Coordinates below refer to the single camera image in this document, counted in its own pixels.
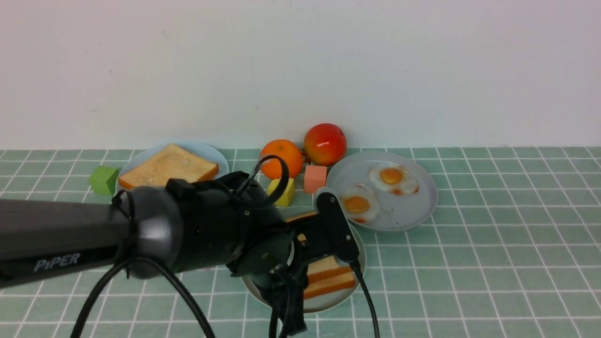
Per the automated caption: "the back fried egg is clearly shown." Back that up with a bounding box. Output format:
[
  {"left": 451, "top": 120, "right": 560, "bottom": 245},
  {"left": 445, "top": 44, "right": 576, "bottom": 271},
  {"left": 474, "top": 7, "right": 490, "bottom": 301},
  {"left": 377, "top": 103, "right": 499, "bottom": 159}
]
[{"left": 368, "top": 163, "right": 419, "bottom": 195}]

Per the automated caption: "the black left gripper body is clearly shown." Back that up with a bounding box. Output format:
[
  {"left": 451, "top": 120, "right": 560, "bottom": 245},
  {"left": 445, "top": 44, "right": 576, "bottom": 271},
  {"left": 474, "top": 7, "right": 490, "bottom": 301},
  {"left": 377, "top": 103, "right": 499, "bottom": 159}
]
[{"left": 225, "top": 214, "right": 329, "bottom": 306}]

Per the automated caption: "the yellow foam cube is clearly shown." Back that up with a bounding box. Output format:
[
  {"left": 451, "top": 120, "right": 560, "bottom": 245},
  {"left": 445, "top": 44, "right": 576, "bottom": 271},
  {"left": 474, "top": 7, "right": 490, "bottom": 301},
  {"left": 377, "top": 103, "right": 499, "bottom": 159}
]
[{"left": 268, "top": 179, "right": 295, "bottom": 207}]

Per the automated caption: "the orange fruit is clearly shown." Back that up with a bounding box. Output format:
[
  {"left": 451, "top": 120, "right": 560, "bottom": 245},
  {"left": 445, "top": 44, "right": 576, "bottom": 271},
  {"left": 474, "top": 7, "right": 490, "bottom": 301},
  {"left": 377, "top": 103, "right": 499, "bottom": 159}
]
[{"left": 259, "top": 139, "right": 303, "bottom": 180}]

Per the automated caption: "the green foam cube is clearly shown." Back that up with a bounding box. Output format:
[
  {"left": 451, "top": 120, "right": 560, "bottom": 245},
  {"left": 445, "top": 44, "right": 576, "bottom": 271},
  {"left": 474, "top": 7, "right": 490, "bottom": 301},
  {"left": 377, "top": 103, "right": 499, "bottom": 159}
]
[{"left": 89, "top": 165, "right": 119, "bottom": 196}]

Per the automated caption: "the salmon foam cube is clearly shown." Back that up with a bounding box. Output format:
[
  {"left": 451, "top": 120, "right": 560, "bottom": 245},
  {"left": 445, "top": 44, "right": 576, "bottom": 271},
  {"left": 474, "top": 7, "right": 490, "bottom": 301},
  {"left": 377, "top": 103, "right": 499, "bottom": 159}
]
[{"left": 303, "top": 165, "right": 328, "bottom": 194}]

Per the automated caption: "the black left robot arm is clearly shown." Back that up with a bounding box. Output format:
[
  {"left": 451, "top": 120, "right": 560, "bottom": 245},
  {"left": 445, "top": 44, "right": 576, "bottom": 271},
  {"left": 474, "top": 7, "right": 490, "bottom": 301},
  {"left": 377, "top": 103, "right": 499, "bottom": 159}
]
[{"left": 1, "top": 171, "right": 348, "bottom": 338}]

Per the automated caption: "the light blue bread plate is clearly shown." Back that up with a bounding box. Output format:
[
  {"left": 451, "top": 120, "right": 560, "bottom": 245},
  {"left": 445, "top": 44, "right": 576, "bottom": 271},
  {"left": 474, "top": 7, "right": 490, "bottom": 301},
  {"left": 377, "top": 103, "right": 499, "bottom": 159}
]
[{"left": 116, "top": 141, "right": 230, "bottom": 190}]

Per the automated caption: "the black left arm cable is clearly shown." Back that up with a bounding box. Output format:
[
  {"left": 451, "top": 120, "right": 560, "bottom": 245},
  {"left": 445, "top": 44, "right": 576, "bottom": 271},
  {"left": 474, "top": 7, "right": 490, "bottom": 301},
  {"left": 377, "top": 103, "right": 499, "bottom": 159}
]
[{"left": 70, "top": 155, "right": 381, "bottom": 338}]

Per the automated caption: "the empty teal plate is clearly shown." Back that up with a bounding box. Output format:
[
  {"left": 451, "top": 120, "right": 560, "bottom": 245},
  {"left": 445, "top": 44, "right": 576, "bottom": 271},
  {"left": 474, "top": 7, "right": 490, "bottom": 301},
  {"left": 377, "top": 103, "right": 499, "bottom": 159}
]
[{"left": 242, "top": 206, "right": 367, "bottom": 315}]

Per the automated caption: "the grey egg plate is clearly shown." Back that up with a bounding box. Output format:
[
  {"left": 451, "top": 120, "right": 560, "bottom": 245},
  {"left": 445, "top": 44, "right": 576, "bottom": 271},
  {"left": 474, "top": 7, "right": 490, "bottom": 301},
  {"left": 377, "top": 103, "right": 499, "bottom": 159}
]
[{"left": 326, "top": 151, "right": 438, "bottom": 231}]

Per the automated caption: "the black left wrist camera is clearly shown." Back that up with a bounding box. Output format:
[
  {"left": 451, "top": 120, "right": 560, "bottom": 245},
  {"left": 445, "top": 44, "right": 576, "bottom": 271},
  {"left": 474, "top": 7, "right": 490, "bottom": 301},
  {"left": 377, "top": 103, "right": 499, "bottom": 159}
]
[{"left": 314, "top": 187, "right": 361, "bottom": 269}]

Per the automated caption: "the red apple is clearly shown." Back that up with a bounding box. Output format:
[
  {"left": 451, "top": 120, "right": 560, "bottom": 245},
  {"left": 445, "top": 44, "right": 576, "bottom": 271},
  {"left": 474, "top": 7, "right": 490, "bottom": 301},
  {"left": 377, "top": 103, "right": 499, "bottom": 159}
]
[{"left": 303, "top": 123, "right": 347, "bottom": 167}]

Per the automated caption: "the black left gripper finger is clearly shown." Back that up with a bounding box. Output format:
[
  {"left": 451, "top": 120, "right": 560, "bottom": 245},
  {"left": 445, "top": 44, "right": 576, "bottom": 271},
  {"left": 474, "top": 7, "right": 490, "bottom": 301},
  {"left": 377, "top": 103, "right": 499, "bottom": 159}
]
[{"left": 270, "top": 272, "right": 308, "bottom": 336}]

